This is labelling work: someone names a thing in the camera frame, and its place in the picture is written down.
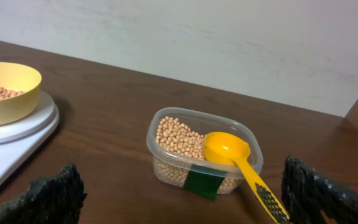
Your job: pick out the yellow plastic bowl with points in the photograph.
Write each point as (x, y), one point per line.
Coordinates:
(17, 77)

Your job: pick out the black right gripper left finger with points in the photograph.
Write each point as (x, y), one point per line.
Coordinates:
(53, 200)

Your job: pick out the clear container of soybeans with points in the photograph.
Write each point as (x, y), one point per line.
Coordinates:
(176, 139)

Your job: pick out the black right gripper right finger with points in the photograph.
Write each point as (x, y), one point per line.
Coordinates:
(306, 194)

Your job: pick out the yellow measuring scoop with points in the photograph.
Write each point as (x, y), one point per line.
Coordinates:
(228, 149)

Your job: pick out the white digital kitchen scale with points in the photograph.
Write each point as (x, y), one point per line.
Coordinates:
(21, 139)

